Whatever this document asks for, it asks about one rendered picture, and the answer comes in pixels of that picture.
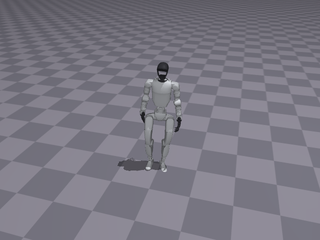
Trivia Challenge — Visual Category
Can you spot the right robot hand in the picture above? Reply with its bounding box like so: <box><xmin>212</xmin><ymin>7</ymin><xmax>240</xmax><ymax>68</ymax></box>
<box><xmin>140</xmin><ymin>112</ymin><xmax>145</xmax><ymax>123</ymax></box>

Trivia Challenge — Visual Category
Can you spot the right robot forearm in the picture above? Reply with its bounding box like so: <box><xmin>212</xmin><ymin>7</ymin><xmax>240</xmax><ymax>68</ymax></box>
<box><xmin>139</xmin><ymin>96</ymin><xmax>148</xmax><ymax>114</ymax></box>

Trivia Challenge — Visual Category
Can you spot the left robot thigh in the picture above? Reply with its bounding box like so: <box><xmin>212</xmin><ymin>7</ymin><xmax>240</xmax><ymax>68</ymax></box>
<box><xmin>161</xmin><ymin>114</ymin><xmax>175</xmax><ymax>147</ymax></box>

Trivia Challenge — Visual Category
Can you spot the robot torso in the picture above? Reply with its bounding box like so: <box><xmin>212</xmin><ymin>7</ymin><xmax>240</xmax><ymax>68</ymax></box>
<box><xmin>151</xmin><ymin>77</ymin><xmax>172</xmax><ymax>121</ymax></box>

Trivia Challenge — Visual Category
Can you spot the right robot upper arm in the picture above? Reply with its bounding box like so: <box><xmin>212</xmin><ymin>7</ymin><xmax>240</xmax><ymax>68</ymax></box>
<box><xmin>142</xmin><ymin>79</ymin><xmax>153</xmax><ymax>102</ymax></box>

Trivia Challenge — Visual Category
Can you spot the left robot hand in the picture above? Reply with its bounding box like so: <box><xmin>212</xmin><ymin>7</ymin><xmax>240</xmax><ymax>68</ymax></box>
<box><xmin>174</xmin><ymin>117</ymin><xmax>182</xmax><ymax>132</ymax></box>

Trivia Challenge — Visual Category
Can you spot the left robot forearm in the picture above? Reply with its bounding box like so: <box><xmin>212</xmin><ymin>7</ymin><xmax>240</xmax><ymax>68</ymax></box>
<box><xmin>175</xmin><ymin>100</ymin><xmax>182</xmax><ymax>120</ymax></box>

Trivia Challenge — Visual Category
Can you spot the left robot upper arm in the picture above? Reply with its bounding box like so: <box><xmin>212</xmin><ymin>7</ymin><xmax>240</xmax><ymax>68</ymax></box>
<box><xmin>171</xmin><ymin>81</ymin><xmax>181</xmax><ymax>106</ymax></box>

